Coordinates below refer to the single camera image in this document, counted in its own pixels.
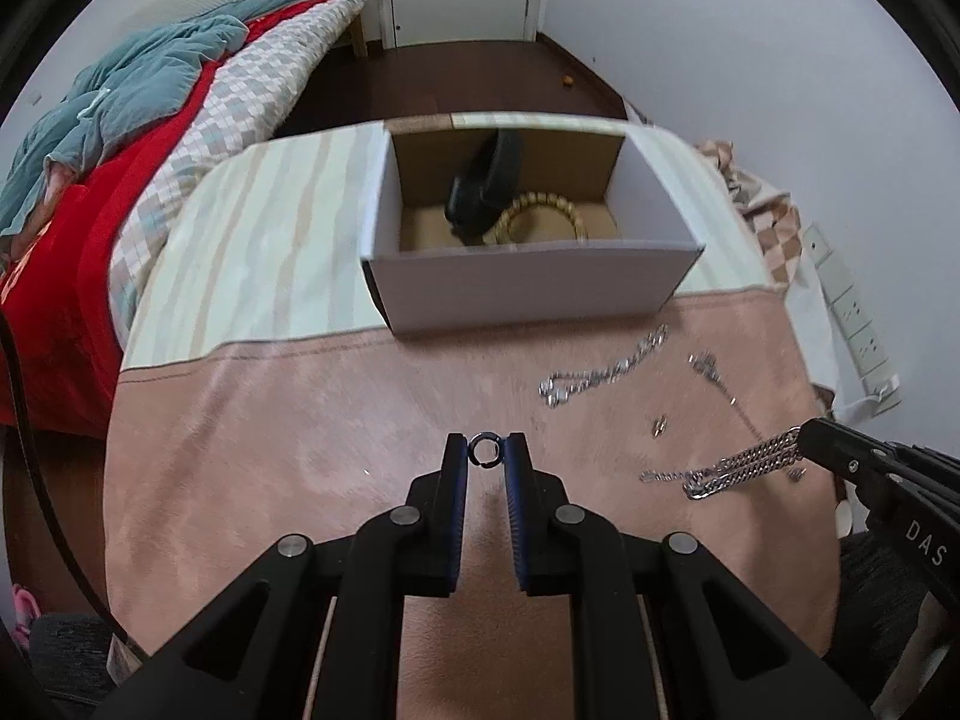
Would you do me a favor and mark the wooden bead bracelet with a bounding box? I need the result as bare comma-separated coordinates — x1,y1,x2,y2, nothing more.
484,193,594,245

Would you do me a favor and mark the brown checked cloth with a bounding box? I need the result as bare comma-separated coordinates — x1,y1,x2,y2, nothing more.
693,139,842,410

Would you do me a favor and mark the teal blanket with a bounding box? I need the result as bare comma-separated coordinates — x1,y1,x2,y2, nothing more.
0,0,370,238

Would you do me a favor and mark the pink and striped tablecloth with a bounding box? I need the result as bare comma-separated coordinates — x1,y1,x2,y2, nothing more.
105,112,842,680

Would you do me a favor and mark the white cardboard box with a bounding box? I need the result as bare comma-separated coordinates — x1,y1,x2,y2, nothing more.
361,120,707,337

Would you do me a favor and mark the black cable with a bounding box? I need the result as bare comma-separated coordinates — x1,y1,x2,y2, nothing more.
0,313,145,655

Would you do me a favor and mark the dark cloth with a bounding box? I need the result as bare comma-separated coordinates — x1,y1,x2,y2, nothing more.
831,531,932,700

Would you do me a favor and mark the white power strip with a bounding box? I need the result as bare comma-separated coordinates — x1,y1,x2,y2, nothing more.
801,223,902,415

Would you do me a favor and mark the checked quilt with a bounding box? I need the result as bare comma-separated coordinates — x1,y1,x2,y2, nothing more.
109,0,370,347

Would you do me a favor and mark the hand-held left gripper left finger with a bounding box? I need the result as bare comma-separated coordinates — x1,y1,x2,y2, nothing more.
97,431,470,720

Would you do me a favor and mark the black strap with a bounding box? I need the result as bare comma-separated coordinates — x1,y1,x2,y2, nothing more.
445,129,526,245

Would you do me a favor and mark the silver pendant necklace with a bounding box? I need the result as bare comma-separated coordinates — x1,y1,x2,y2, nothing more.
688,350,775,441

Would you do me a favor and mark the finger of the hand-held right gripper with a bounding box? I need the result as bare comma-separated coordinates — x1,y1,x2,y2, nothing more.
797,417,895,478

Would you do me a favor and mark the thin silver chain necklace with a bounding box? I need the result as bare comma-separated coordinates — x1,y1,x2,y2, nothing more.
538,325,670,408

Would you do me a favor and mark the thick silver chain bracelet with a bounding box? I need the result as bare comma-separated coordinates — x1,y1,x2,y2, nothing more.
640,427,808,503

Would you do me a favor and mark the bed with red blanket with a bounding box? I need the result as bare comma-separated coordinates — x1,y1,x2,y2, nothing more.
0,0,332,437

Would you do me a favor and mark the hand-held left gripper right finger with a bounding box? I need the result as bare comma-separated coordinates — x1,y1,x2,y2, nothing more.
503,431,875,720

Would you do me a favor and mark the pink slipper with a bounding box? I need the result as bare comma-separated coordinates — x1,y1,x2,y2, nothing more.
10,583,40,650

